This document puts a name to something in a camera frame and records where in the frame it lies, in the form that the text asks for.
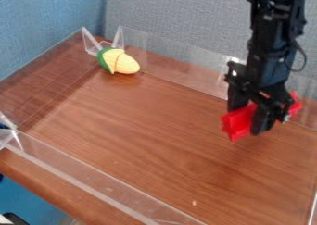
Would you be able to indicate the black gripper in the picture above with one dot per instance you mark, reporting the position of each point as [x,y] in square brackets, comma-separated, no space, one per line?
[272,98]

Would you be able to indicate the red plastic block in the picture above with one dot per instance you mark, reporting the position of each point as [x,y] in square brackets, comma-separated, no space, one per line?
[237,121]

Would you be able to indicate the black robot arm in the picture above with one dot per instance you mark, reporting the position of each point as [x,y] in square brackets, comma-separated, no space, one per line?
[257,81]

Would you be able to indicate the clear acrylic back barrier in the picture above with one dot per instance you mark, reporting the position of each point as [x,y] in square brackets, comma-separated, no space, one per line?
[195,67]

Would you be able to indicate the clear acrylic barrier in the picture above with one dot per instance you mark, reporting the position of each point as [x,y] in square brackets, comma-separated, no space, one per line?
[116,193]
[195,67]

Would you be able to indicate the yellow toy corn cob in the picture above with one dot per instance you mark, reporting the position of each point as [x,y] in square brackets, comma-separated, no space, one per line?
[117,61]

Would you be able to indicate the clear acrylic front barrier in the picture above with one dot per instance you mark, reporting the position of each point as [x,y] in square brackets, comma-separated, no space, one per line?
[116,193]

